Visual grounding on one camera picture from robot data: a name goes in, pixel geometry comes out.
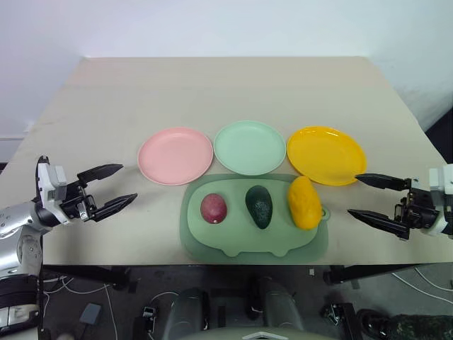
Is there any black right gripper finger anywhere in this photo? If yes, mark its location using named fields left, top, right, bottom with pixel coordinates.
left=354, top=172, right=408, bottom=191
left=347, top=209, right=412, bottom=242

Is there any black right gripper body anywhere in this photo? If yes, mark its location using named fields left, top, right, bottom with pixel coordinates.
left=393, top=178, right=442, bottom=232

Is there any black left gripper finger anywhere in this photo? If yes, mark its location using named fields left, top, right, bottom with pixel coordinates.
left=76, top=164, right=125, bottom=187
left=93, top=193, right=139, bottom=223

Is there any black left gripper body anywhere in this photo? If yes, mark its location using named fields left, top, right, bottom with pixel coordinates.
left=59, top=179, right=98, bottom=223

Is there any yellow plate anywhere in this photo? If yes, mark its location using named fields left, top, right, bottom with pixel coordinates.
left=286, top=125, right=368, bottom=187

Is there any pink plate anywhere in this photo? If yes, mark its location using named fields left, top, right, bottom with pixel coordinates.
left=137, top=127, right=214, bottom=186

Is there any red round fruit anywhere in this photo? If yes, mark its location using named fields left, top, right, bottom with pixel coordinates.
left=200, top=193, right=228, bottom=225

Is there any light green plate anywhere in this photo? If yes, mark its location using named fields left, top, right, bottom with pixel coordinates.
left=213, top=119, right=287, bottom=176

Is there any dark green translucent mat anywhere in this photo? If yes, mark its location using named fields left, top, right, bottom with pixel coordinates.
left=179, top=173, right=332, bottom=264

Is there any yellow mango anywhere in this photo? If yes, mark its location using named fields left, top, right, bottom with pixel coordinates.
left=287, top=176, right=323, bottom=231

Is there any camouflage fabric item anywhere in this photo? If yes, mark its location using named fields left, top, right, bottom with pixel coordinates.
left=356, top=309, right=453, bottom=340

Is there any grey foot pedal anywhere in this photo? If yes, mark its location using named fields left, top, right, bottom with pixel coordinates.
left=79, top=302, right=103, bottom=325

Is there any light green cutting board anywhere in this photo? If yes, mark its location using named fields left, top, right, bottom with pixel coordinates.
left=187, top=178, right=333, bottom=259

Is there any dark green avocado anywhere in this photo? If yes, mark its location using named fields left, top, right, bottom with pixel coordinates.
left=245, top=185, right=273, bottom=230

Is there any dark rounded robot leg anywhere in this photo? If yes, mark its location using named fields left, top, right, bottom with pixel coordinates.
left=171, top=287, right=210, bottom=340
left=262, top=278, right=306, bottom=334

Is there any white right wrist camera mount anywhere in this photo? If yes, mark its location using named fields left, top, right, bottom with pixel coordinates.
left=420, top=164, right=453, bottom=238

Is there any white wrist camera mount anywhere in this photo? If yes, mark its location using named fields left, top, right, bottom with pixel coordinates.
left=420, top=164, right=453, bottom=238
left=34, top=154, right=71, bottom=227

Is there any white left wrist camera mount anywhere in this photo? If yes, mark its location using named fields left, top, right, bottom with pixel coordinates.
left=34, top=154, right=71, bottom=227

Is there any black table frame bar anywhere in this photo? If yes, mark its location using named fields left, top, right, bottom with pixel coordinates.
left=323, top=263, right=453, bottom=286
left=41, top=265, right=139, bottom=293

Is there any white floor cable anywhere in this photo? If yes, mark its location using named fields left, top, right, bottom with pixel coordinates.
left=413, top=265, right=453, bottom=302
left=41, top=275, right=120, bottom=340

